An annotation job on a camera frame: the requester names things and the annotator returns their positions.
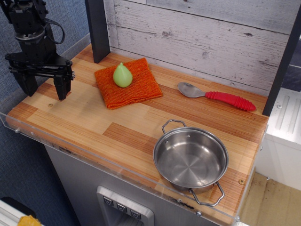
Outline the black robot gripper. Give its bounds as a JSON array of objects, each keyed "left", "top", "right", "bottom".
[{"left": 5, "top": 23, "right": 73, "bottom": 100}]

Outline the red handled metal spoon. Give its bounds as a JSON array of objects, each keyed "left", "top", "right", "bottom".
[{"left": 177, "top": 82, "right": 256, "bottom": 111}]

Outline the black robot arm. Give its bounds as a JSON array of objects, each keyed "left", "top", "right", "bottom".
[{"left": 0, "top": 0, "right": 75, "bottom": 100}]

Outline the clear acrylic table guard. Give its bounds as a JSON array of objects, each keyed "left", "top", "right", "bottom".
[{"left": 0, "top": 35, "right": 269, "bottom": 226}]

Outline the green plastic pear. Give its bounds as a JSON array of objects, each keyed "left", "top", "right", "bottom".
[{"left": 113, "top": 63, "right": 133, "bottom": 88}]

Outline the orange folded cloth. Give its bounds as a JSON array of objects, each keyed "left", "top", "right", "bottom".
[{"left": 95, "top": 58, "right": 163, "bottom": 109}]

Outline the grey cabinet with dispenser panel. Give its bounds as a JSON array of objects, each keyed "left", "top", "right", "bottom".
[{"left": 43, "top": 143, "right": 226, "bottom": 226}]

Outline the black white corner equipment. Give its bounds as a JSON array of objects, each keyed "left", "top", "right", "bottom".
[{"left": 0, "top": 198, "right": 36, "bottom": 226}]

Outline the yellow object at corner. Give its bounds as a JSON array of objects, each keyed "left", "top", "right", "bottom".
[{"left": 17, "top": 215, "right": 42, "bottom": 226}]

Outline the stainless steel pot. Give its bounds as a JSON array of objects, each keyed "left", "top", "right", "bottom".
[{"left": 153, "top": 120, "right": 229, "bottom": 207}]

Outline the white ribbed side unit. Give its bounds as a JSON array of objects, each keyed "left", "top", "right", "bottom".
[{"left": 255, "top": 88, "right": 301, "bottom": 190}]

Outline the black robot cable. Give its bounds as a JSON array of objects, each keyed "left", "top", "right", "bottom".
[{"left": 44, "top": 18, "right": 65, "bottom": 45}]

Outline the dark left upright post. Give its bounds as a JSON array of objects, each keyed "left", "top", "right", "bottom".
[{"left": 85, "top": 0, "right": 111, "bottom": 63}]

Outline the dark upright post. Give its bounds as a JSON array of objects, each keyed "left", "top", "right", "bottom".
[
  {"left": 262, "top": 7, "right": 301, "bottom": 116},
  {"left": 85, "top": 0, "right": 111, "bottom": 63}
]

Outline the dark right upright post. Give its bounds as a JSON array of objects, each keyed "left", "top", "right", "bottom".
[{"left": 262, "top": 7, "right": 301, "bottom": 116}]

